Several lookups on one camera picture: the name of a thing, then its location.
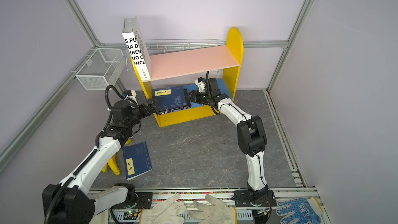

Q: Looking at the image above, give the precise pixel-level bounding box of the black book antler cover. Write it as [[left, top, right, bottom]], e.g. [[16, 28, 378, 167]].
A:
[[155, 89, 192, 116]]

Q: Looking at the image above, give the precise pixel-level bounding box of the yellow banana bunch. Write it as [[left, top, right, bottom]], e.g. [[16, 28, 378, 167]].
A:
[[101, 138, 126, 176]]

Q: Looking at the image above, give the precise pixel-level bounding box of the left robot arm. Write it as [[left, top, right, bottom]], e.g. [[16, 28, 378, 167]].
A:
[[42, 85, 155, 224]]

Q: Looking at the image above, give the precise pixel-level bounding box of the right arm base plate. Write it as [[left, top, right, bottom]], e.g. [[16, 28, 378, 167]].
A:
[[231, 190, 277, 207]]

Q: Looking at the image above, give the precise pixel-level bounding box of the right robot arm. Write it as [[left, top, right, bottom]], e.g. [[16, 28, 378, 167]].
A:
[[188, 72, 274, 206]]

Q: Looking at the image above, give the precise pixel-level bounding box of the white work glove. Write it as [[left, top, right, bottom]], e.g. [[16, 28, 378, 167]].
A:
[[140, 194, 187, 224], [189, 195, 237, 224]]

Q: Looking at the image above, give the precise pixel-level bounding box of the white work glove centre right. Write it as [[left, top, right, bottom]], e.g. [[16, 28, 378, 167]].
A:
[[189, 195, 237, 224]]

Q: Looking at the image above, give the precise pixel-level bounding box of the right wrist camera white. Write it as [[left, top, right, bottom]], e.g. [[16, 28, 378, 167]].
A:
[[195, 77, 206, 93]]

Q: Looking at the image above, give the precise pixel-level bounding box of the blue booklet yellow label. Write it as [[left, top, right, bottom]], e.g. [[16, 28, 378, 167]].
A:
[[151, 86, 189, 112], [122, 142, 152, 180]]

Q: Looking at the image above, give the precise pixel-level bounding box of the white work glove centre left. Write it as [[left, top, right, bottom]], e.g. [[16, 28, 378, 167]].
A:
[[140, 194, 187, 224]]

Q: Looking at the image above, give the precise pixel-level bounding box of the blue dotted glove right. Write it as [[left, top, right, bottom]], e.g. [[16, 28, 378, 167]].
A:
[[276, 198, 324, 224]]

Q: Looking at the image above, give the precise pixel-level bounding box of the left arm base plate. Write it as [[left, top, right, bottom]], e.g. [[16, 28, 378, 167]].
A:
[[123, 192, 153, 209]]

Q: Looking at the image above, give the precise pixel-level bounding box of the yellow pink blue bookshelf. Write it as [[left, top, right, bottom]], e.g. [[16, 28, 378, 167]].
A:
[[129, 27, 245, 128]]

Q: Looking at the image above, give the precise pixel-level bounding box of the white book black lettering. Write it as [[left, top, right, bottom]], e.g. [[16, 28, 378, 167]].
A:
[[122, 17, 151, 82]]

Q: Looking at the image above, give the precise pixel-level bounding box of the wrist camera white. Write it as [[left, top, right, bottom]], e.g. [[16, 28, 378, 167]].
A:
[[195, 77, 206, 93], [122, 90, 136, 101]]

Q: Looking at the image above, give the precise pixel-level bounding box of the white wire rack basket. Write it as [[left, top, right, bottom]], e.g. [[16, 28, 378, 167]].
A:
[[125, 38, 220, 73]]

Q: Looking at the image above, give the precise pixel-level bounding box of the white mesh box basket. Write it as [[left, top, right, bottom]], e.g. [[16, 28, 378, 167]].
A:
[[76, 48, 125, 90]]

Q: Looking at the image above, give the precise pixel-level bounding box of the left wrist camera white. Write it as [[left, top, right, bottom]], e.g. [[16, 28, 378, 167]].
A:
[[122, 90, 136, 101]]

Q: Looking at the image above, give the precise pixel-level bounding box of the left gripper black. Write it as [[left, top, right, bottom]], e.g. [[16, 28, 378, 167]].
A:
[[126, 98, 158, 129]]

